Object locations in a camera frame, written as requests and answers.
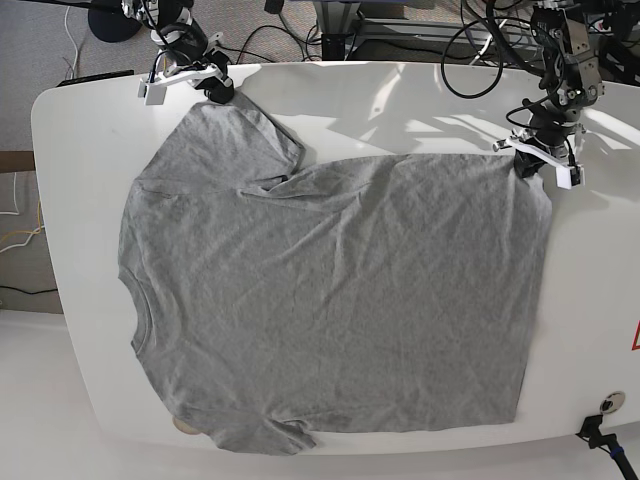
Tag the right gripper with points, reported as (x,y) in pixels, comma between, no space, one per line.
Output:
(195,60)

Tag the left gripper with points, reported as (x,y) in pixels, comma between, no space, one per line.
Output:
(544,141)

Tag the grey T-shirt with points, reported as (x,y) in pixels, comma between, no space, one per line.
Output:
(378,294)

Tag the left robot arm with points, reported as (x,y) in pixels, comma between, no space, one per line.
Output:
(572,82)

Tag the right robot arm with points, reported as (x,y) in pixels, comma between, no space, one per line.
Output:
(162,17)

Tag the dark round stand base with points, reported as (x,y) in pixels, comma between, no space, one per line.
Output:
(112,27)

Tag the black flat floor device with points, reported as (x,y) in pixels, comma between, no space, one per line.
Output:
(96,77)

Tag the red warning sticker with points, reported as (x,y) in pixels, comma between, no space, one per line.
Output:
(636,339)

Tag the round table grommet right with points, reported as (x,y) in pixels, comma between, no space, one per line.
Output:
(612,402)

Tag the round table grommet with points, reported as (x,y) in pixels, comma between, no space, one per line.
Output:
(184,427)
(612,402)

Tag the round table grommet left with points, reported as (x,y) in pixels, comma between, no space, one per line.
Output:
(184,427)

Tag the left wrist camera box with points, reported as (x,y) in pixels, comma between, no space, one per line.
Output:
(569,177)

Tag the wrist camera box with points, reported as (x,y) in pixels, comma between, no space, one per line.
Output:
(151,94)
(569,177)

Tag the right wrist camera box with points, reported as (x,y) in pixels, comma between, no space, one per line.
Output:
(151,94)

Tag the black clamp with cable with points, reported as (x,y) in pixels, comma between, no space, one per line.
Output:
(591,434)

